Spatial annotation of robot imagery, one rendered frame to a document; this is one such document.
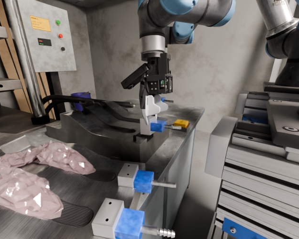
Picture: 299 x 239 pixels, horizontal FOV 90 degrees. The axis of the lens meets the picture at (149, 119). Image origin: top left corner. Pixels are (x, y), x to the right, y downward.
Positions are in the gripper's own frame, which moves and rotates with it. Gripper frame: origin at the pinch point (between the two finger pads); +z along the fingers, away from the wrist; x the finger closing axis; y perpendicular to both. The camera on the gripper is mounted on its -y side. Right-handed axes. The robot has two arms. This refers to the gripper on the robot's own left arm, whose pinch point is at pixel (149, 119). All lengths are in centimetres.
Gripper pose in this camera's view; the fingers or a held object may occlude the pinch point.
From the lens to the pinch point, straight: 50.2
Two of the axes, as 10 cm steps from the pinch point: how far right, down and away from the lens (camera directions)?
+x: 4.4, -1.9, 8.8
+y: 9.0, 0.5, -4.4
